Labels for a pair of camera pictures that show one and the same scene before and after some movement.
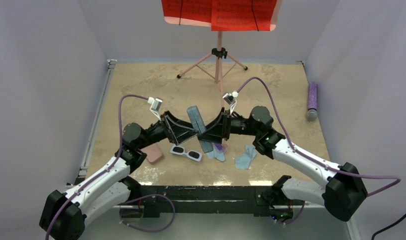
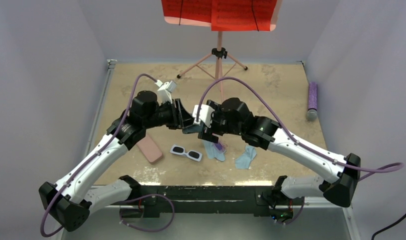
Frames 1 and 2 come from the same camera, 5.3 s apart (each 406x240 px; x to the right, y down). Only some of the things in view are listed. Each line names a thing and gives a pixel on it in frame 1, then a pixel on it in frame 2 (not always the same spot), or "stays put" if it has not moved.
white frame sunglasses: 192,154 stays put
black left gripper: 180,130 → 180,118
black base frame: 152,197 stays put
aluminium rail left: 110,66 stays put
